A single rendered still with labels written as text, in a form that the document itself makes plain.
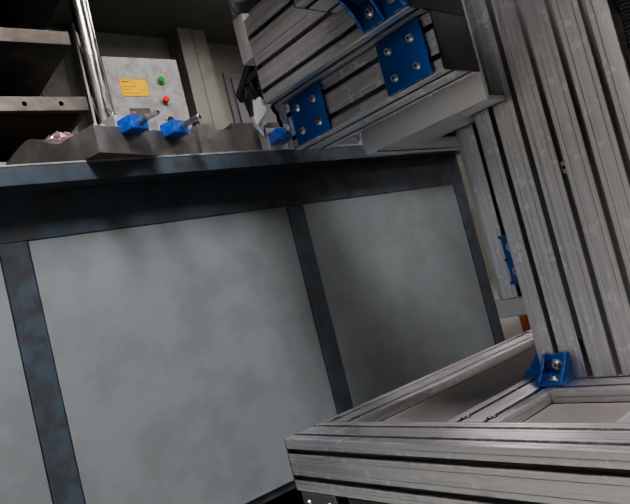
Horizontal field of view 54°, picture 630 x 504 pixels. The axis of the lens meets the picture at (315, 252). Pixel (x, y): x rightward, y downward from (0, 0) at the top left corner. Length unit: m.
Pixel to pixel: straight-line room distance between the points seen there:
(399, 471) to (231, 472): 0.52
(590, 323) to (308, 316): 0.68
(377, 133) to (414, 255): 0.66
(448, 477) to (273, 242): 0.76
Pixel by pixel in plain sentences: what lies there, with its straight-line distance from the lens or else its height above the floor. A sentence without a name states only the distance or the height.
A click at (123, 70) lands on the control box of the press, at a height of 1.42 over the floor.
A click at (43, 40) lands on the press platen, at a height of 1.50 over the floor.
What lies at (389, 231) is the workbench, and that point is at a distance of 1.68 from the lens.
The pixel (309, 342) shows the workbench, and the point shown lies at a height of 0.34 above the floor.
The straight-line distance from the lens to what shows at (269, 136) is 1.46.
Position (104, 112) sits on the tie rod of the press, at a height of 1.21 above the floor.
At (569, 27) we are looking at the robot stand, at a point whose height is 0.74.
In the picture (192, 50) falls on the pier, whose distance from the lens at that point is 6.34.
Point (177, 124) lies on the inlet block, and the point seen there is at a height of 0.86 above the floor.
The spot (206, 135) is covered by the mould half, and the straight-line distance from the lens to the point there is 1.45.
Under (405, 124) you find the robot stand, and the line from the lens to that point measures 1.10.
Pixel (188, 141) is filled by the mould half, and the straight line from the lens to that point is 1.37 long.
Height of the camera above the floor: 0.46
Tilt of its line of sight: 3 degrees up
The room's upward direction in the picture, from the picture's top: 14 degrees counter-clockwise
